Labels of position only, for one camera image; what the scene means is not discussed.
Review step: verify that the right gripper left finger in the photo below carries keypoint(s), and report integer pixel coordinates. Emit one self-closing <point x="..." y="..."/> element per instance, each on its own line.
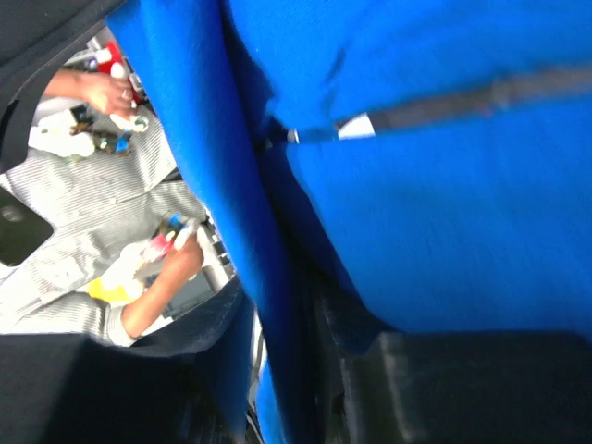
<point x="172" y="387"/>

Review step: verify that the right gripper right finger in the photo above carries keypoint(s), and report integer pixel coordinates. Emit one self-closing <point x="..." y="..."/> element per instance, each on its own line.
<point x="379" y="385"/>

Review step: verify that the blue printed t shirt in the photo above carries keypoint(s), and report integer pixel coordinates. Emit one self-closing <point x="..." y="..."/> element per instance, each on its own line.
<point x="431" y="159"/>

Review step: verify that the person in striped shirt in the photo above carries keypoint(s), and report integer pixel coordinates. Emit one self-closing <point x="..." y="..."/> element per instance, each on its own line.
<point x="97" y="206"/>

